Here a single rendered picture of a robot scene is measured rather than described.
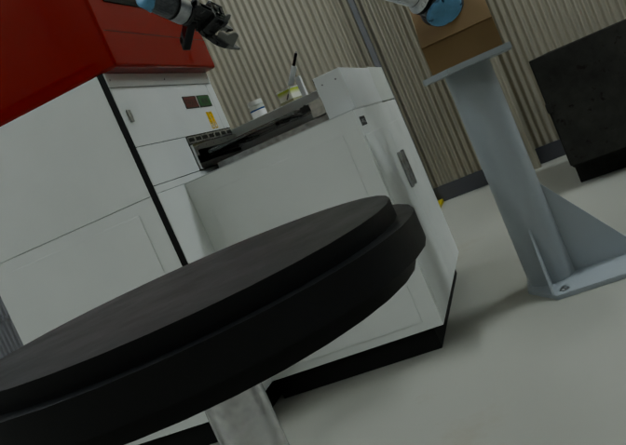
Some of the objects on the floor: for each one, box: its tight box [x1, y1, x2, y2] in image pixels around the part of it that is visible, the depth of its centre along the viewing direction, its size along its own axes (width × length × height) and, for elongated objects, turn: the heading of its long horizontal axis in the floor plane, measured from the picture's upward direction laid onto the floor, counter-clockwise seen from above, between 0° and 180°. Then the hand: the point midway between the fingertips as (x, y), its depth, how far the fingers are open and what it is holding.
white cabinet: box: [185, 99, 459, 398], centre depth 280 cm, size 64×96×82 cm, turn 63°
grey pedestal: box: [422, 41, 626, 300], centre depth 245 cm, size 51×44×82 cm
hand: (232, 39), depth 225 cm, fingers open, 7 cm apart
